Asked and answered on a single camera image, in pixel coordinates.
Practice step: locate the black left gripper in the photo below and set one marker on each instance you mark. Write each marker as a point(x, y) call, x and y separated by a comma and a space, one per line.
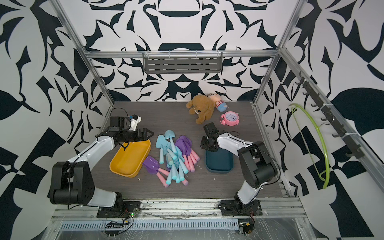
point(145, 133)

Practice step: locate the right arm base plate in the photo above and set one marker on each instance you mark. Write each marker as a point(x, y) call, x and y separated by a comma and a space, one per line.
point(236, 208)

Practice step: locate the dark teal storage box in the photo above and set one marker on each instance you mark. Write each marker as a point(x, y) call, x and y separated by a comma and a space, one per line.
point(220, 162)

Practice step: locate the purple shovel pink handle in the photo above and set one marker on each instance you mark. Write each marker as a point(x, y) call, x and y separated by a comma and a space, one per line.
point(153, 167)
point(188, 154)

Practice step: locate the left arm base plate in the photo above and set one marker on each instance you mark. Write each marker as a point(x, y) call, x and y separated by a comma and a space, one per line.
point(119, 210)

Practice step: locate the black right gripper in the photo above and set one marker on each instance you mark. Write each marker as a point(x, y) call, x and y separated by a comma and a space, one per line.
point(203, 145)

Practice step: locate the light blue pointed trowel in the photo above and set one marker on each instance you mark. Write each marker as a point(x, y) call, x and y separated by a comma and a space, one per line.
point(161, 144)

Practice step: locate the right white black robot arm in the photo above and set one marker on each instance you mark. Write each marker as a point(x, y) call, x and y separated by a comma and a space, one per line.
point(257, 165)

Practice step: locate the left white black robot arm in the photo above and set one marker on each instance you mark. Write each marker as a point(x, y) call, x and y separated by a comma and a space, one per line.
point(72, 182)

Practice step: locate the yellow plastic storage box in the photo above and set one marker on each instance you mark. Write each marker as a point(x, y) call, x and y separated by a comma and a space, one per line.
point(129, 161)

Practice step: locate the light blue round shovel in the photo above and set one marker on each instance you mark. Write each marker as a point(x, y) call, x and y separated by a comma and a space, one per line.
point(169, 135)

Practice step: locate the pink alarm clock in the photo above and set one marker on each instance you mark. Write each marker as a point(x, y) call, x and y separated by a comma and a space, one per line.
point(229, 118)

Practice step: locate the brown plush dog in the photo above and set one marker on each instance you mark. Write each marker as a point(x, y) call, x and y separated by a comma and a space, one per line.
point(203, 106)

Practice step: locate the small pig doll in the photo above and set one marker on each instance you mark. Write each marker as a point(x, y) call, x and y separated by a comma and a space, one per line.
point(220, 105)

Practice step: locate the grey metal wall shelf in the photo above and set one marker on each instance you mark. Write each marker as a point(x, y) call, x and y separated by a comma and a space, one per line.
point(183, 62)

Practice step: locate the white perforated cable duct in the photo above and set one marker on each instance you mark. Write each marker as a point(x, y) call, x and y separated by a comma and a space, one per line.
point(151, 225)

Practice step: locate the black wall hook rail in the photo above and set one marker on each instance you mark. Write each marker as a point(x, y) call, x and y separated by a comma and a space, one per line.
point(330, 118)

